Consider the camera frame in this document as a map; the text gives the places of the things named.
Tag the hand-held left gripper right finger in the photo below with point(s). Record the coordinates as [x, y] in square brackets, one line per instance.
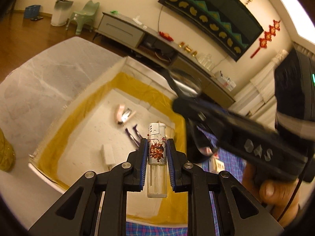
[171, 167]

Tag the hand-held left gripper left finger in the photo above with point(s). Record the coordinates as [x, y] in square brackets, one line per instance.
[144, 167]

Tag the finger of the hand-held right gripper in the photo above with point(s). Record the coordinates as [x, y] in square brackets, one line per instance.
[196, 108]
[199, 140]

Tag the printed clear lighter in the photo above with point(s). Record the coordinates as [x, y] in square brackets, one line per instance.
[157, 152]

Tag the purple hair clip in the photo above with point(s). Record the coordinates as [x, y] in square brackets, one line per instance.
[134, 137]

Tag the small white block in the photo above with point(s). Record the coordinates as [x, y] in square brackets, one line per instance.
[108, 154]

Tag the white cardboard box yellow tape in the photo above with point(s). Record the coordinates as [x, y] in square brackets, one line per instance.
[86, 132]

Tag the person's right hand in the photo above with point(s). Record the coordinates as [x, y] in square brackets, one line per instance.
[269, 189]

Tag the red card box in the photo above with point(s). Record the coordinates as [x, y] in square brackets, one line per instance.
[214, 155]

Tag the yellow white cigarette box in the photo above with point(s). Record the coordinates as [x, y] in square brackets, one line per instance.
[216, 164]

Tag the white boxes on cabinet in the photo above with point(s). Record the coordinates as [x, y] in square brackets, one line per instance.
[225, 81]

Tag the cluster of glass cups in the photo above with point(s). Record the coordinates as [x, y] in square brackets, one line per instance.
[205, 61]

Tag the lace covered air conditioner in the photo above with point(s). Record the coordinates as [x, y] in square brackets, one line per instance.
[263, 88]

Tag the gold jar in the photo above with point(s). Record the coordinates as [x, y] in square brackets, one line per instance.
[188, 48]

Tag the blue plaid cloth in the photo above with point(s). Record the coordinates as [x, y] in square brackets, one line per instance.
[157, 229]

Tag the red fruit plate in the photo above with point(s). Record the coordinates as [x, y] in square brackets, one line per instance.
[166, 35]

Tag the red chinese knot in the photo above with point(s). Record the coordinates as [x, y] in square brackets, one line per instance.
[267, 38]

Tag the television with patterned cover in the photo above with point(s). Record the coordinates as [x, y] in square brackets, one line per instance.
[221, 9]

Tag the white tissue holder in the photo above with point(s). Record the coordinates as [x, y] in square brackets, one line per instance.
[137, 20]

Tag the grey tv cabinet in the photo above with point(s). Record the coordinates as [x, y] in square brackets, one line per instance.
[118, 27]

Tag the glass tea tumbler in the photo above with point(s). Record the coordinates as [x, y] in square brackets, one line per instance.
[6, 152]

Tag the green child chair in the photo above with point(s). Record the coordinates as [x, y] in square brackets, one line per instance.
[86, 12]

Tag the white trash bin with plant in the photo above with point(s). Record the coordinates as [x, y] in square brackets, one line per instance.
[60, 14]

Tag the blue plastic crate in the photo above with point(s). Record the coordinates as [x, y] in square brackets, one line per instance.
[32, 11]

